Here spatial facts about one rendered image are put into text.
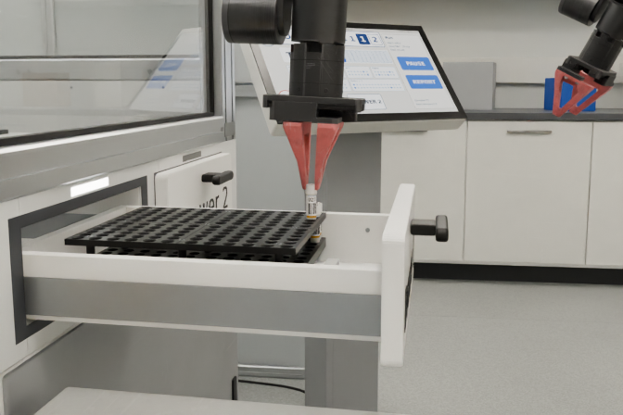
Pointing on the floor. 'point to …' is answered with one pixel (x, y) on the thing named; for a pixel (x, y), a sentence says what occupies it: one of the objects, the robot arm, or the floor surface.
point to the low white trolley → (171, 405)
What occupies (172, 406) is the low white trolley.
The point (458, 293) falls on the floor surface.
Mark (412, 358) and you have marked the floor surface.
